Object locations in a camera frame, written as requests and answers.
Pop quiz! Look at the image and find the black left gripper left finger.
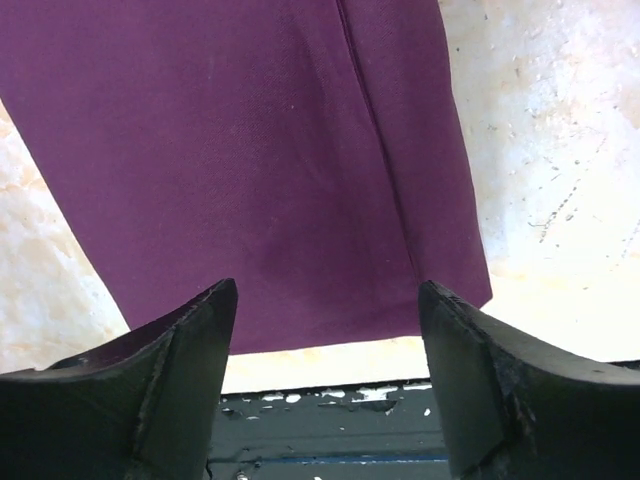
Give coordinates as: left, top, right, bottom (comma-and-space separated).
1, 279, 238, 479

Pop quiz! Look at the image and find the purple cloth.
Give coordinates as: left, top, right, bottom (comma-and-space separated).
1, 0, 492, 354

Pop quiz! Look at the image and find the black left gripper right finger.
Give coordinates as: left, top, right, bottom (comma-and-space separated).
418, 282, 639, 480

